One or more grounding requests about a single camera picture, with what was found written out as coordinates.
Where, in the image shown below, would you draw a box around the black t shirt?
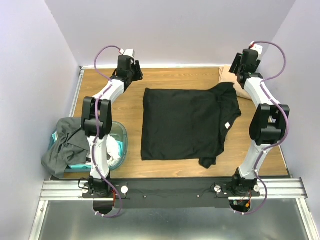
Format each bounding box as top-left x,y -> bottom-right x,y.
140,82 -> 242,169

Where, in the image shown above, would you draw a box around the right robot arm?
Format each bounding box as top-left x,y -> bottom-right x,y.
226,48 -> 290,197

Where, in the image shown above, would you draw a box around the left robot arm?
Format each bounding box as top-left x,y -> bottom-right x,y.
80,53 -> 143,198

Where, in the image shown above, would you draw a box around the folded beige t shirt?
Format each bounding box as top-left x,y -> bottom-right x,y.
218,65 -> 252,100

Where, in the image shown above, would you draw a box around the teal plastic basket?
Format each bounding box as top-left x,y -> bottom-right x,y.
48,121 -> 128,173

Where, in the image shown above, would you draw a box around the white clothes in basket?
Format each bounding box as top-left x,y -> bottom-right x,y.
106,136 -> 121,167

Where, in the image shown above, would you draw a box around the grey t shirt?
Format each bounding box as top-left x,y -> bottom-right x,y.
41,117 -> 90,179

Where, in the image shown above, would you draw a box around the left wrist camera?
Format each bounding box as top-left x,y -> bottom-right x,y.
119,48 -> 135,59

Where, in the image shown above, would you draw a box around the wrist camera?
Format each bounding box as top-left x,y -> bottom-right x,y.
249,41 -> 263,57
119,48 -> 135,59

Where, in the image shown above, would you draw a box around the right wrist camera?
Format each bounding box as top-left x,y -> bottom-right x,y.
249,41 -> 263,57

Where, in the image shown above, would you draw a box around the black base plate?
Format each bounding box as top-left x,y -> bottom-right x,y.
78,176 -> 261,209

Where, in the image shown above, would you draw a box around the aluminium rail frame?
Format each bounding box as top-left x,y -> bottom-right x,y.
30,67 -> 320,240

